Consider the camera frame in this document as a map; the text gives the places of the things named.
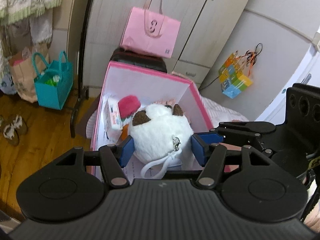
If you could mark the hanging knitted cloth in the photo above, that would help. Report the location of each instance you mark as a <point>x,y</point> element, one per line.
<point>38,15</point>

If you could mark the teal tote bag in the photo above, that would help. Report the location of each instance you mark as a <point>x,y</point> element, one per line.
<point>53,81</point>

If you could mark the person's right hand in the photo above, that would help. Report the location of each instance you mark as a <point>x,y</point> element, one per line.
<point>313,219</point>

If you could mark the pink cardboard box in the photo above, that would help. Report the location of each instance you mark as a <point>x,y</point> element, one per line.
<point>151,86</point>

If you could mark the colourful paper gift bag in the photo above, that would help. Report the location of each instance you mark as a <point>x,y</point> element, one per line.
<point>236,73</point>

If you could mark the black floor stand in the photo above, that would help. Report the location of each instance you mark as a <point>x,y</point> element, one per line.
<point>76,41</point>

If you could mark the slippers on floor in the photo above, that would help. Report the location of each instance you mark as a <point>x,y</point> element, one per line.
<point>13,128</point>

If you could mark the beige wardrobe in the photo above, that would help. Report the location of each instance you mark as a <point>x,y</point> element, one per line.
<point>210,31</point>

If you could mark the small white tissue pack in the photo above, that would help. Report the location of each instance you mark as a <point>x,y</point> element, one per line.
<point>112,120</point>

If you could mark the white brown plush dog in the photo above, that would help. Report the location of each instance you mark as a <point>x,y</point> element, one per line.
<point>162,140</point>

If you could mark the black chair back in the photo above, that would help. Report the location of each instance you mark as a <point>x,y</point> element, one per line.
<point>129,57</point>

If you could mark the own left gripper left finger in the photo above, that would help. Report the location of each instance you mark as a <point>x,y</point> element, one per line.
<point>71,186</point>

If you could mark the orange ball toy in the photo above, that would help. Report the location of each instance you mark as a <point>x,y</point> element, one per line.
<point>124,132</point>

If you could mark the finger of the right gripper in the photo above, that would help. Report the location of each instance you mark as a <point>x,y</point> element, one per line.
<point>237,133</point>

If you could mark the brown paper bag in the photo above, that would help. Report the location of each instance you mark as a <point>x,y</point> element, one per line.
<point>23,72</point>

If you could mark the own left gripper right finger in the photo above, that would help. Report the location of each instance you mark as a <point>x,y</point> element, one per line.
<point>248,182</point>

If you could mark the pink paper shopping bag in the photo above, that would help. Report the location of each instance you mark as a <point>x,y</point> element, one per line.
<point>150,33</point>

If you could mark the red fluffy floral pouch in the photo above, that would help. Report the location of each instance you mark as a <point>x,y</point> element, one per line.
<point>128,105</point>

